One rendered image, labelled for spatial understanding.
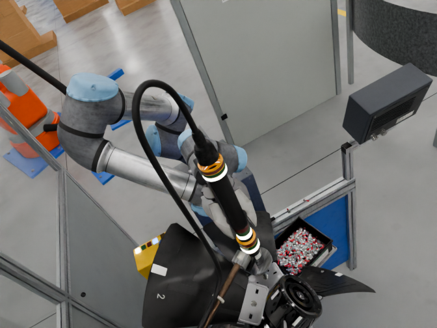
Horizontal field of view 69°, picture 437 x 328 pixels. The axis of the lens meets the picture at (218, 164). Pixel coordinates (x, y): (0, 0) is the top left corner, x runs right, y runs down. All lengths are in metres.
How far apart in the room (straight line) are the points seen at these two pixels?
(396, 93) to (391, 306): 1.26
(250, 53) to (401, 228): 1.62
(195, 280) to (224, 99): 2.07
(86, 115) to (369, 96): 0.91
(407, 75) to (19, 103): 3.83
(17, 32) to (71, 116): 7.55
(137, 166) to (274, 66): 2.03
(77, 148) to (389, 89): 1.02
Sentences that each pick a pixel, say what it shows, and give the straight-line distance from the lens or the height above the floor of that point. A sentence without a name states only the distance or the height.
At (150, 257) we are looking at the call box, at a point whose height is 1.07.
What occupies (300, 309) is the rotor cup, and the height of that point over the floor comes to 1.25.
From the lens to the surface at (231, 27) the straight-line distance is 2.48.
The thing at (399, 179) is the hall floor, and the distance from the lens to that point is 2.59.
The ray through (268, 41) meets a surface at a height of 0.83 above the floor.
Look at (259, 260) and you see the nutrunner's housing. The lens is 0.78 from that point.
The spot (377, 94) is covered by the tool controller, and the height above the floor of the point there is 1.24.
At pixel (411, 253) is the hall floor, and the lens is 2.28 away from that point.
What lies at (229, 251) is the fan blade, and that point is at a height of 1.18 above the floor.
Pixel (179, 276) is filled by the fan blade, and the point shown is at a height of 1.40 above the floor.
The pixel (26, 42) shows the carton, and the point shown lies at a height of 0.29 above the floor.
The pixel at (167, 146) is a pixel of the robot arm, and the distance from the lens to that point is 1.23.
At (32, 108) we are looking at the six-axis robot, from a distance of 4.33.
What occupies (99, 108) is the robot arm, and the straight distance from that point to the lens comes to 0.87.
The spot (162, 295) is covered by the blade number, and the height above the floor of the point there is 1.41.
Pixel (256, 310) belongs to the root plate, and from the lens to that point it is 0.82.
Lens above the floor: 2.00
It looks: 43 degrees down
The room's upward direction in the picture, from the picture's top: 25 degrees counter-clockwise
